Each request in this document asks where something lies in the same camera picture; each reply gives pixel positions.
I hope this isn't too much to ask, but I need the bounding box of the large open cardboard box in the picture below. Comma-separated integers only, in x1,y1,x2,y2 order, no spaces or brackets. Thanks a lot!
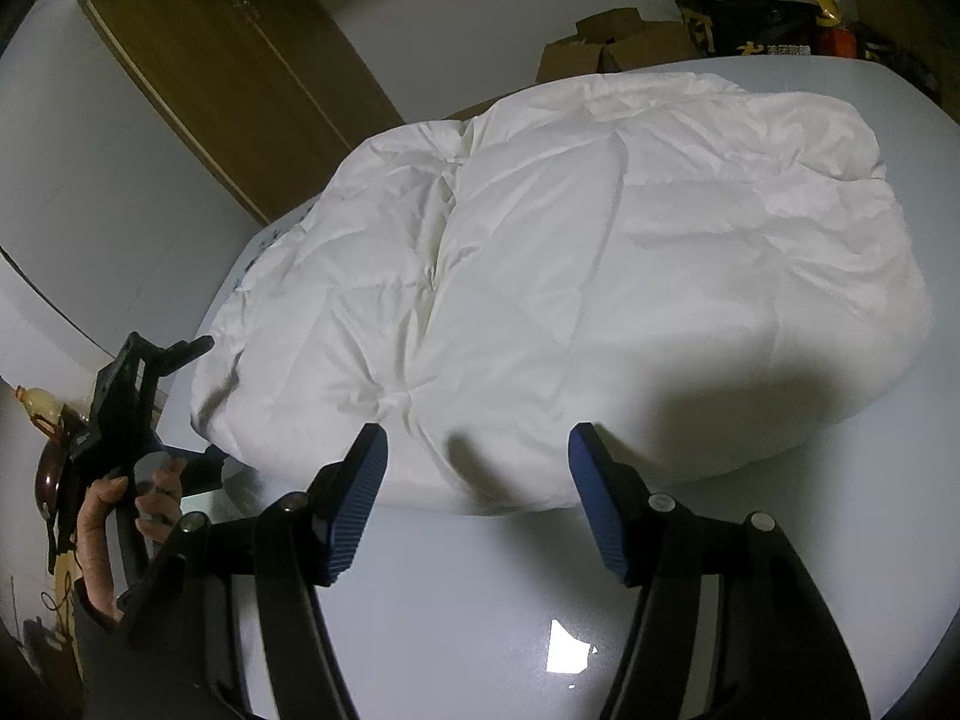
536,19,695,85

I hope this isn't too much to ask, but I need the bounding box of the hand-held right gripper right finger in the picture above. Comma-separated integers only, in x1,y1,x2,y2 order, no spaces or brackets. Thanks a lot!
568,424,871,720

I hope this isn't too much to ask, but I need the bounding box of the orange box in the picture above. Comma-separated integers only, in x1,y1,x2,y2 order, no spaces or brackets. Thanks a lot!
817,16,857,55

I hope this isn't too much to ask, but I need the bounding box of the small cardboard box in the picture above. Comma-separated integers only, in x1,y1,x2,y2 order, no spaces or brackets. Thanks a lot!
574,7,643,43

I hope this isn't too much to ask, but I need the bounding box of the cooking oil bottle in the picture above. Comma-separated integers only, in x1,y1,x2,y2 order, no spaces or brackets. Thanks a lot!
15,386,67,422

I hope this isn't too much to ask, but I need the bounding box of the wooden wardrobe door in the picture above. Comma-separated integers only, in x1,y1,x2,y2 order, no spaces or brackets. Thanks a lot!
82,0,407,226

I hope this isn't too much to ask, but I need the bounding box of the white puffer jacket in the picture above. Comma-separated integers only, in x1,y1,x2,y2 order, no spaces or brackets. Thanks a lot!
187,67,935,518

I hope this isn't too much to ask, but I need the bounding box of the black delivery box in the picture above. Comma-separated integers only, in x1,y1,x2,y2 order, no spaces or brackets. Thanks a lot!
673,0,820,61

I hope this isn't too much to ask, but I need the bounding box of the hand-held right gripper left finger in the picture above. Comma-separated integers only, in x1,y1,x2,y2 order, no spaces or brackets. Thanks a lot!
120,424,391,720

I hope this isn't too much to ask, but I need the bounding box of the dark red pan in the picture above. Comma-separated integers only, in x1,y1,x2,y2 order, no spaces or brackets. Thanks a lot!
33,427,77,520

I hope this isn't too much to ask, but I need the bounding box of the person's left hand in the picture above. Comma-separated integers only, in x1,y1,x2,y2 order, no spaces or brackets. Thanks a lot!
75,459,185,620

